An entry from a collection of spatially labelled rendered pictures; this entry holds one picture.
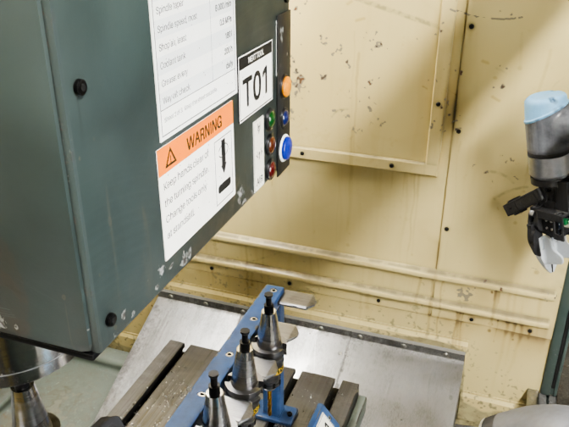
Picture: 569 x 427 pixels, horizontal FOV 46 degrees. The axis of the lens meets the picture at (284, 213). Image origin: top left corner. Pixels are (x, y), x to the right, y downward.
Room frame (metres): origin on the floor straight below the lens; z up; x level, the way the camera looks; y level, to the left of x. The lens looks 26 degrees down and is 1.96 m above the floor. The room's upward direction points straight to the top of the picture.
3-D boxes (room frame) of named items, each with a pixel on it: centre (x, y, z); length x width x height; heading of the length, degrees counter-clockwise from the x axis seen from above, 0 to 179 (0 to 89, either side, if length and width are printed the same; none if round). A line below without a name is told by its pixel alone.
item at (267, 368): (0.92, 0.04, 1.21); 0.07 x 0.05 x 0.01; 70
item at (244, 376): (0.87, 0.06, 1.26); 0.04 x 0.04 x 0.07
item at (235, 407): (0.82, 0.08, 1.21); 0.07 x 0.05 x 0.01; 70
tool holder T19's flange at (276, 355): (0.97, 0.03, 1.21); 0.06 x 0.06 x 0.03
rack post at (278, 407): (1.15, 0.02, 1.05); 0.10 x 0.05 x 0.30; 70
